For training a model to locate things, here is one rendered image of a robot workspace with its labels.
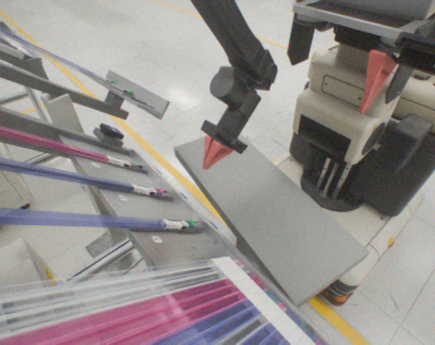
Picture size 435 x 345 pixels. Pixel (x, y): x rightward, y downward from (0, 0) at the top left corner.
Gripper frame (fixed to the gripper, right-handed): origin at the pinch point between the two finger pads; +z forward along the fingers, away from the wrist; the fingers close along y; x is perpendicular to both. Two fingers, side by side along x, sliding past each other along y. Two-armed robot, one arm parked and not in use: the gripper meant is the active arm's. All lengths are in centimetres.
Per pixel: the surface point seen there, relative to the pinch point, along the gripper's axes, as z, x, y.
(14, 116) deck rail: 7.3, -33.2, -19.4
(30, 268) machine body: 38.2, -22.3, -11.1
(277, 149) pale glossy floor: -10, 122, -42
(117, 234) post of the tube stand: 57, 28, -41
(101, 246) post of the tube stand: 72, 32, -51
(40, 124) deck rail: 7.6, -28.6, -19.4
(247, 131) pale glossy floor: -10, 121, -69
